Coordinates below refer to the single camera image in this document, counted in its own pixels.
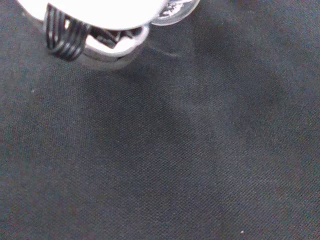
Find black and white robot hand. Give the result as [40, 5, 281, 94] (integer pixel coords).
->
[16, 0, 171, 69]

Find black table cloth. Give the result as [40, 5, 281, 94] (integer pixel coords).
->
[0, 0, 320, 240]

